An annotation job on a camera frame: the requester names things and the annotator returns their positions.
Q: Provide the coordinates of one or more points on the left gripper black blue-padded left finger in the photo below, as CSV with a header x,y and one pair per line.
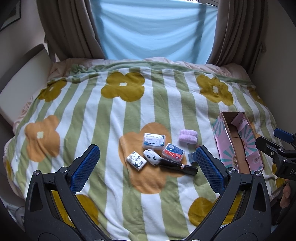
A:
x,y
52,210

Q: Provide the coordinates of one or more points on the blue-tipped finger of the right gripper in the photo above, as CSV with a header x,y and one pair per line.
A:
x,y
287,137

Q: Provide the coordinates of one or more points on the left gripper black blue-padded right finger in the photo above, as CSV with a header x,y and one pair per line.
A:
x,y
242,211

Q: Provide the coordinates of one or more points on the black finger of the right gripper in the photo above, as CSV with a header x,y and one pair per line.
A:
x,y
270,148

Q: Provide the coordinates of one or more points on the pink patterned cardboard box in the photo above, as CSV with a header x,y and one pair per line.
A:
x,y
235,140

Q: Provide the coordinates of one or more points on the small blue grey block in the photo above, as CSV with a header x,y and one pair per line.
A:
x,y
192,157

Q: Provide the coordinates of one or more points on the black tube with ring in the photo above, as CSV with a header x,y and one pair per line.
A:
x,y
185,169

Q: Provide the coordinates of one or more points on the pink fuzzy sock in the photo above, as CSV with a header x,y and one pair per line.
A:
x,y
188,136

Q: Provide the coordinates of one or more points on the red blue plastic floss box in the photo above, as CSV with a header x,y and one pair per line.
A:
x,y
173,153

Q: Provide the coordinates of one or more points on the white blue floral tissue pack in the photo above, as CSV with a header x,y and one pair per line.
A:
x,y
136,160

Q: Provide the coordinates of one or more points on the white panda sock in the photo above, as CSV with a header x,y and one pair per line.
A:
x,y
152,156

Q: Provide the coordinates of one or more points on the person's hand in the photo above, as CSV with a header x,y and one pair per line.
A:
x,y
285,200

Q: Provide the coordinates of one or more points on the brown right curtain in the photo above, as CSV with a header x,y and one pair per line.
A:
x,y
239,34

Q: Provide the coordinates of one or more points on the brown curtain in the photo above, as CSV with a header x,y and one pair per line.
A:
x,y
70,29
239,34

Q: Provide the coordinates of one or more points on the floral striped green blanket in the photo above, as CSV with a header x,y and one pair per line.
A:
x,y
113,106

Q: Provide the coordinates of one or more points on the white bed headboard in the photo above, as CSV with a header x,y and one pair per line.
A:
x,y
28,75

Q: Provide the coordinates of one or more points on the light blue sheer curtain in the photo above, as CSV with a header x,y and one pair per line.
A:
x,y
176,30

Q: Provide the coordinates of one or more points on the brown left curtain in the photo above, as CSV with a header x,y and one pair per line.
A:
x,y
70,29

